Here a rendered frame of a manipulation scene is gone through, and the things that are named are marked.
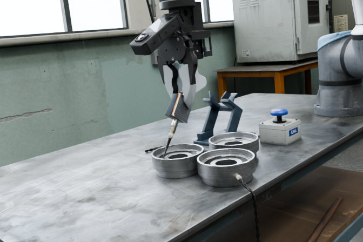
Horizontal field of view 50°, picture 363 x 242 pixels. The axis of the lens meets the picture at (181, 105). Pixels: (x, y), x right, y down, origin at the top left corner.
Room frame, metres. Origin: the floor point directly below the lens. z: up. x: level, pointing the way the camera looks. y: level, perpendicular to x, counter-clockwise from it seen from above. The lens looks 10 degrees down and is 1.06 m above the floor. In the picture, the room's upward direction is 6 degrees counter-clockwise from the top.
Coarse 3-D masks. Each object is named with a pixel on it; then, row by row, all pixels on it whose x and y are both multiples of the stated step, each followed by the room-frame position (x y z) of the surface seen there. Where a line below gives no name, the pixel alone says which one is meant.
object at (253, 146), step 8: (216, 136) 0.85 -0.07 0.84; (224, 136) 0.86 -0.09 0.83; (232, 136) 0.86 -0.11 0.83; (240, 136) 0.85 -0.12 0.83; (248, 136) 0.84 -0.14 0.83; (256, 136) 0.81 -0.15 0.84; (216, 144) 0.78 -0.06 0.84; (224, 144) 0.81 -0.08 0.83; (232, 144) 0.83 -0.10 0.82; (240, 144) 0.76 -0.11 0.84; (248, 144) 0.76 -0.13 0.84; (256, 144) 0.78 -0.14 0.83; (256, 152) 0.79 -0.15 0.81
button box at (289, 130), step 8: (272, 120) 0.90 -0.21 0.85; (280, 120) 0.89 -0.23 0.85; (288, 120) 0.90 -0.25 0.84; (296, 120) 0.89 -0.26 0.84; (264, 128) 0.89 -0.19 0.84; (272, 128) 0.87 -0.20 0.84; (280, 128) 0.86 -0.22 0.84; (288, 128) 0.86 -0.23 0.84; (296, 128) 0.88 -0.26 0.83; (264, 136) 0.89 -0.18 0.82; (272, 136) 0.87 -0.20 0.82; (280, 136) 0.86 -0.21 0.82; (288, 136) 0.86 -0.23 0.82; (296, 136) 0.88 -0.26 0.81; (280, 144) 0.86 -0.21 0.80; (288, 144) 0.86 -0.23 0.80
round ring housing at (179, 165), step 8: (176, 144) 0.81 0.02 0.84; (184, 144) 0.80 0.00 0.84; (192, 144) 0.79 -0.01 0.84; (152, 152) 0.76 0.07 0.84; (160, 152) 0.79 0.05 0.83; (184, 152) 0.78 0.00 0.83; (200, 152) 0.73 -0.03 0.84; (152, 160) 0.74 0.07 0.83; (160, 160) 0.72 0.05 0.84; (168, 160) 0.71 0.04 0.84; (176, 160) 0.70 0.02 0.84; (184, 160) 0.71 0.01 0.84; (192, 160) 0.71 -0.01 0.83; (160, 168) 0.72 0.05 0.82; (168, 168) 0.71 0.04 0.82; (176, 168) 0.71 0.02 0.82; (184, 168) 0.71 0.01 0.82; (192, 168) 0.71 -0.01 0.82; (160, 176) 0.73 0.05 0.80; (168, 176) 0.72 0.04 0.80; (176, 176) 0.71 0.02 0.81; (184, 176) 0.71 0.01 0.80
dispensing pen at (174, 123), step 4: (172, 96) 0.78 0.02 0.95; (176, 96) 0.77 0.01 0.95; (172, 100) 0.77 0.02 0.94; (172, 104) 0.77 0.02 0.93; (168, 108) 0.77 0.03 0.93; (172, 108) 0.76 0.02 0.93; (168, 112) 0.76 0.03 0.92; (168, 116) 0.77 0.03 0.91; (172, 116) 0.76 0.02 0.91; (172, 120) 0.77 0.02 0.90; (176, 120) 0.76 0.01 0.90; (172, 124) 0.76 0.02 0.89; (176, 124) 0.76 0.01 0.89; (172, 128) 0.76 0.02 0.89; (176, 128) 0.76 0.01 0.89; (172, 132) 0.75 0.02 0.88; (168, 136) 0.76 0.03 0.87; (172, 136) 0.75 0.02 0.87; (168, 140) 0.75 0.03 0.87; (168, 144) 0.75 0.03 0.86; (164, 152) 0.74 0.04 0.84; (164, 156) 0.74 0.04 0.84
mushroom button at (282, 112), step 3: (273, 111) 0.89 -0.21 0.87; (276, 111) 0.88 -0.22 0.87; (279, 111) 0.88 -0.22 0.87; (282, 111) 0.88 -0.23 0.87; (285, 111) 0.88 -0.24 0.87; (270, 114) 0.90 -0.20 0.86; (273, 114) 0.89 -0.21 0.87; (276, 114) 0.88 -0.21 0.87; (279, 114) 0.88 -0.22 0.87; (282, 114) 0.88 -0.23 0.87; (285, 114) 0.88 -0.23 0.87; (279, 117) 0.89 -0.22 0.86
